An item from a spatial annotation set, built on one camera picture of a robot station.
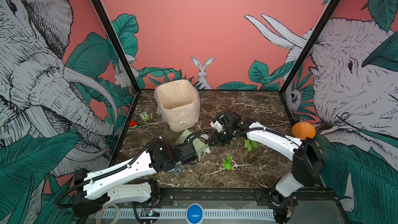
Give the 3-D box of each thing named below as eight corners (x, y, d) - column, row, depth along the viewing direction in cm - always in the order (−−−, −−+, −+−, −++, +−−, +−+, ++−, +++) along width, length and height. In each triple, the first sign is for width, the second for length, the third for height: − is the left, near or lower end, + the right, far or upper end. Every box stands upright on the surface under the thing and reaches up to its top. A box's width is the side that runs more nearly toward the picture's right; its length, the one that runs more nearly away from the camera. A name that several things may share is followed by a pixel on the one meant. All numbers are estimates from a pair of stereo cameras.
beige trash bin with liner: (160, 135, 98) (149, 109, 77) (166, 107, 113) (158, 79, 92) (198, 135, 98) (197, 110, 78) (199, 107, 113) (198, 79, 92)
